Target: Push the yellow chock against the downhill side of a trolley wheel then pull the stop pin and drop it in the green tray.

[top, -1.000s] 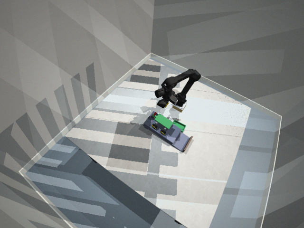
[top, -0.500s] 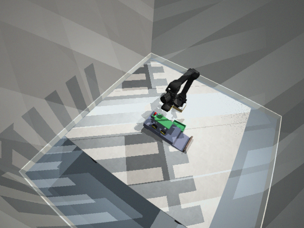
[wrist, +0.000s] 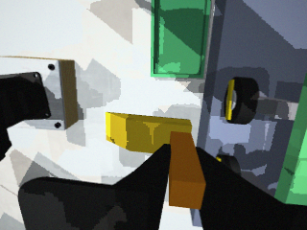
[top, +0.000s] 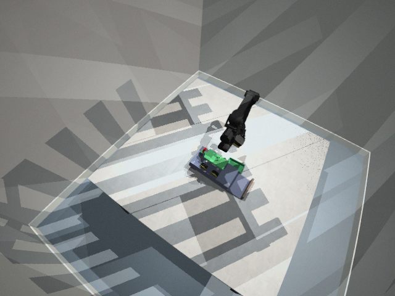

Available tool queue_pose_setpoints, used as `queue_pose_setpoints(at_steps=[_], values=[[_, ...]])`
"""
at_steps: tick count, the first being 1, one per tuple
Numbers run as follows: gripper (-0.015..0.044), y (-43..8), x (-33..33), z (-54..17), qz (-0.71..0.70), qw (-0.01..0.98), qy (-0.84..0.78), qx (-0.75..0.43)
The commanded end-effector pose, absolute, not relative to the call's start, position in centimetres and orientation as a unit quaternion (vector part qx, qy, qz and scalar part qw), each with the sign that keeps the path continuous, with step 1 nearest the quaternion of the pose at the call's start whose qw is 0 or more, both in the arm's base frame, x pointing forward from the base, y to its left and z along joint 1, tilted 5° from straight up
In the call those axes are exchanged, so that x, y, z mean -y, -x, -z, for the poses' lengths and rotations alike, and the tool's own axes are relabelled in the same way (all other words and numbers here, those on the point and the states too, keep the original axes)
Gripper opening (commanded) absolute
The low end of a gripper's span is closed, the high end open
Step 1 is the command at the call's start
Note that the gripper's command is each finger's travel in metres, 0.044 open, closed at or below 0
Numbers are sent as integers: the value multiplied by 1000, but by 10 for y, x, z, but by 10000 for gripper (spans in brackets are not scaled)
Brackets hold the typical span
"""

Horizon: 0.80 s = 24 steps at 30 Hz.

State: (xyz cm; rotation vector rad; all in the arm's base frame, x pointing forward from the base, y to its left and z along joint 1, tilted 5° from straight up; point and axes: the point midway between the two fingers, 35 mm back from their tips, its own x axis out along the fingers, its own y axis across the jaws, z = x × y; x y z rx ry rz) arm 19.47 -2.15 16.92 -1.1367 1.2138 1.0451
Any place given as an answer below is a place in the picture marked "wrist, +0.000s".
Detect green tray floor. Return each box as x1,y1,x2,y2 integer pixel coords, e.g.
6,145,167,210
154,0,205,74

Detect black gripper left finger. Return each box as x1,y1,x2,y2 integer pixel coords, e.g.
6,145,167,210
17,144,171,230

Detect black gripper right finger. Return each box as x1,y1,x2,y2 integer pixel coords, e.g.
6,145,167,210
196,147,307,230

